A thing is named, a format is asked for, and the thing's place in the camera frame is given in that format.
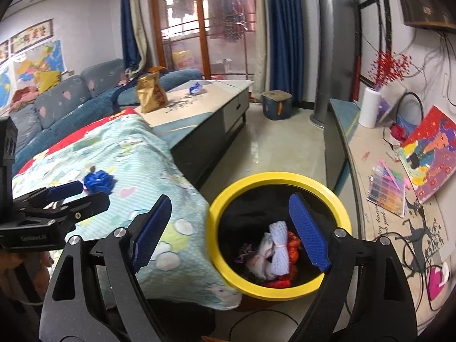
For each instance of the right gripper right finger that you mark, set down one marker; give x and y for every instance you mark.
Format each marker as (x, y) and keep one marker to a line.
(364, 295)

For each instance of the brown paper bag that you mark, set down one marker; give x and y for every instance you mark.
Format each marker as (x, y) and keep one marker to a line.
(150, 93)

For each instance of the pile of pink clothes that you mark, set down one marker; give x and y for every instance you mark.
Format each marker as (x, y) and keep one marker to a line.
(23, 97)

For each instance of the right blue curtain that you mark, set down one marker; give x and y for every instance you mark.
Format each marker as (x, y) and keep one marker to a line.
(286, 35)

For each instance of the blue white wrapper on table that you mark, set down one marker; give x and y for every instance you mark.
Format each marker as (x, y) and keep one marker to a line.
(195, 89)

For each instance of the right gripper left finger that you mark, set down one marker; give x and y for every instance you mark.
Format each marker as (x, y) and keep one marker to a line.
(94, 294)

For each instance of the China map poster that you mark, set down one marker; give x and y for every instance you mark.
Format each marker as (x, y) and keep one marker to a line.
(42, 58)

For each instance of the red blanket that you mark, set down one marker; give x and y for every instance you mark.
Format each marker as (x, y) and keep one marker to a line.
(71, 139)

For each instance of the right hand painted nails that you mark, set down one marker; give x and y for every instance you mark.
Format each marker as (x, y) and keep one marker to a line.
(211, 339)

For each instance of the red plastic bag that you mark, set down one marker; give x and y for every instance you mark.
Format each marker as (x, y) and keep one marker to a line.
(289, 279)

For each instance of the white paper towel roll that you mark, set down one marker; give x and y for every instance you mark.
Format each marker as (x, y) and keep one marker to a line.
(369, 108)

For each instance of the red berry branch decoration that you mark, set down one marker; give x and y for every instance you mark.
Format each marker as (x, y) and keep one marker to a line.
(389, 67)

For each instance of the colourful diamond painting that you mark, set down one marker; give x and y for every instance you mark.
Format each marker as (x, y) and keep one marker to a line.
(428, 155)

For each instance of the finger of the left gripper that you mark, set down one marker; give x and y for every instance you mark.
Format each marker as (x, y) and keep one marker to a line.
(41, 197)
(70, 212)

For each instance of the lavender foam net sleeve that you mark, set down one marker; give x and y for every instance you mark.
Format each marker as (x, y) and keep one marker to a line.
(280, 262)

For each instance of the TV cabinet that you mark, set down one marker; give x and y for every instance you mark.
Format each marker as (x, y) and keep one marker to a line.
(420, 238)

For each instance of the wooden glass sliding door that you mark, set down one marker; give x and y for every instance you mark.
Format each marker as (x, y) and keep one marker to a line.
(215, 37)

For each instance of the yellow rimmed black trash bin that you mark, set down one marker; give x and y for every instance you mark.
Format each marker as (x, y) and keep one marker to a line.
(255, 244)

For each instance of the blue storage stool box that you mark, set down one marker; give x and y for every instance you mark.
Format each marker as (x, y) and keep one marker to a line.
(277, 105)

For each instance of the bead colour tray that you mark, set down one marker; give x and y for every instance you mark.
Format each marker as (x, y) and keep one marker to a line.
(387, 190)

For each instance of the pink heart object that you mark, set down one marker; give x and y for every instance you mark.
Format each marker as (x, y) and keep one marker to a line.
(438, 277)

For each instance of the blue grey sofa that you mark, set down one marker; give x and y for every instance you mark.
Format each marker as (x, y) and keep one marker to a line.
(76, 102)

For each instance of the Hello Kitty turquoise blanket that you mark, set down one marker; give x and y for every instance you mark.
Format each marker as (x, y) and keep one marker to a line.
(143, 168)

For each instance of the framed embroidery right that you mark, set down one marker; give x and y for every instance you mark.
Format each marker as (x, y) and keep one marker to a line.
(31, 36)

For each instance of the left hand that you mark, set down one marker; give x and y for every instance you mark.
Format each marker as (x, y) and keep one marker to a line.
(24, 276)

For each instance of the framed embroidery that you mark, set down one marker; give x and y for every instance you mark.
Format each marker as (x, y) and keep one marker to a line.
(4, 51)
(31, 36)

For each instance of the yellow pillow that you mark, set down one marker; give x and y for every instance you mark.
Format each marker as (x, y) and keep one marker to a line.
(47, 80)

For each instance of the blue curtain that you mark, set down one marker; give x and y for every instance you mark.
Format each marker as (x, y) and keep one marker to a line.
(130, 51)
(286, 35)

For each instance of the world map poster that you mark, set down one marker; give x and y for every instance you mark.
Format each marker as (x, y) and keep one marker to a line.
(5, 87)

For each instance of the coffee table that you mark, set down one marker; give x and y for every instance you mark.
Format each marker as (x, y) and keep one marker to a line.
(199, 129)

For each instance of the tall silver air conditioner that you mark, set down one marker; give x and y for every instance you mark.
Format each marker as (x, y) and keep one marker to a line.
(336, 57)

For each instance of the framed embroidery left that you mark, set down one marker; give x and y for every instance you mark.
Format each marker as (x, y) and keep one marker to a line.
(4, 51)

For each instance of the left blue curtain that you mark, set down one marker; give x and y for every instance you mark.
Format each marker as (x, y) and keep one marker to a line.
(130, 51)

